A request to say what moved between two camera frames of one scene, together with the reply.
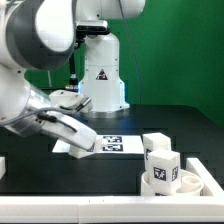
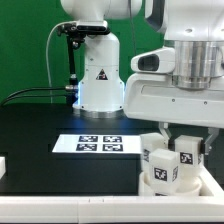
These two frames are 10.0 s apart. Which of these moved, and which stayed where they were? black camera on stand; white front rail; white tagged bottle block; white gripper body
Moved: white gripper body
Stayed: white front rail; white tagged bottle block; black camera on stand
